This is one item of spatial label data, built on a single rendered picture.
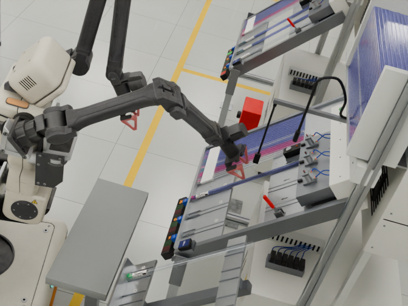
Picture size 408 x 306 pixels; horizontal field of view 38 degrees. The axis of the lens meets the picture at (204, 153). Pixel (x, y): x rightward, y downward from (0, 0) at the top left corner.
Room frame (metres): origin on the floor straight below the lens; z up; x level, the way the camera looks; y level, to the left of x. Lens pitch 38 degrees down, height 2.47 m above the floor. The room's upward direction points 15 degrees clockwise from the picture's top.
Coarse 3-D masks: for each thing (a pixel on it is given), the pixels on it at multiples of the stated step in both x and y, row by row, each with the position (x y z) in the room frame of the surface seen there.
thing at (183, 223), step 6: (204, 150) 2.22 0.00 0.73; (204, 156) 2.17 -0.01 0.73; (198, 168) 2.08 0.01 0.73; (198, 174) 2.03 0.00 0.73; (192, 186) 1.95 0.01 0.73; (192, 192) 1.91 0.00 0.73; (186, 204) 1.83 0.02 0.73; (186, 210) 1.79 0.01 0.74; (186, 216) 1.77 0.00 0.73; (186, 222) 1.74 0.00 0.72; (180, 228) 1.68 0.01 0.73; (180, 234) 1.66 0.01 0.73; (180, 240) 1.63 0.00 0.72; (174, 246) 1.58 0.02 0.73
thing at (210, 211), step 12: (216, 180) 1.96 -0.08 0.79; (228, 180) 1.93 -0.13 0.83; (216, 192) 1.88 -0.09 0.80; (228, 192) 1.85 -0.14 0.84; (192, 204) 1.85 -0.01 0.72; (204, 204) 1.82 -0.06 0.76; (216, 204) 1.80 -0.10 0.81; (228, 204) 1.77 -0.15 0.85; (192, 216) 1.76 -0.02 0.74; (204, 216) 1.74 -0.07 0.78; (216, 216) 1.72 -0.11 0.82; (192, 228) 1.69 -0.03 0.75; (204, 228) 1.67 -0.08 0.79; (216, 228) 1.64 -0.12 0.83
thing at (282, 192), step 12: (324, 108) 2.22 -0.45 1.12; (312, 120) 2.16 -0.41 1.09; (324, 120) 2.12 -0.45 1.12; (312, 132) 2.06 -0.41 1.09; (324, 132) 2.03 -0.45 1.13; (288, 168) 1.87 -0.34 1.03; (276, 180) 1.82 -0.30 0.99; (288, 180) 1.79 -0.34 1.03; (276, 192) 1.74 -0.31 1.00; (288, 192) 1.71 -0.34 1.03; (276, 204) 1.67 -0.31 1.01; (288, 204) 1.65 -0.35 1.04
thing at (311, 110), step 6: (276, 102) 1.81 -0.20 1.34; (282, 102) 1.81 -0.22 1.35; (288, 102) 1.82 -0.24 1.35; (294, 108) 1.81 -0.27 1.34; (300, 108) 1.81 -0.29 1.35; (312, 108) 1.82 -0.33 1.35; (318, 114) 1.80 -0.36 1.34; (324, 114) 1.80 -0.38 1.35; (330, 114) 1.81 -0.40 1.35; (336, 120) 1.80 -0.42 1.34; (342, 120) 1.80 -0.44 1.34
